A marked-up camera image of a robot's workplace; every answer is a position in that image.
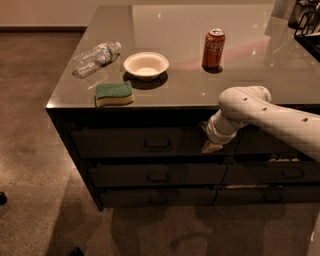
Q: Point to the red cola can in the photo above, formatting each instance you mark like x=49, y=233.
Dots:
x=213, y=48

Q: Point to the green yellow sponge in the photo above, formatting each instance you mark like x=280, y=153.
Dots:
x=109, y=94

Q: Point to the black object on floor left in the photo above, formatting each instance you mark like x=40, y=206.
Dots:
x=3, y=198

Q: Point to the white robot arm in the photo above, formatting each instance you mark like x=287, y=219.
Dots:
x=240, y=106

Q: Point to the black wire rack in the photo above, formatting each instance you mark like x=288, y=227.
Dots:
x=305, y=20

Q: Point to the dark drawer cabinet counter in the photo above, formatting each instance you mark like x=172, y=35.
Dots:
x=259, y=50

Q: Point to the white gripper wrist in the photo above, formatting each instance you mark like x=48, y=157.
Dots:
x=213, y=134

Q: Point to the dark drawer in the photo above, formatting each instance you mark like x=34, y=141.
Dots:
x=253, y=173
x=130, y=175
x=139, y=142
x=161, y=197
x=268, y=195
x=256, y=141

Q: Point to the white paper bowl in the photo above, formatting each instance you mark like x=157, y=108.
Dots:
x=146, y=65

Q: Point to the black object on floor bottom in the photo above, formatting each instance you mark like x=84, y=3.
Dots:
x=76, y=252

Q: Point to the black object on floor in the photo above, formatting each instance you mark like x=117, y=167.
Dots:
x=76, y=252
x=3, y=198

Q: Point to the clear plastic water bottle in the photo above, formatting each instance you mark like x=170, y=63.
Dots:
x=90, y=61

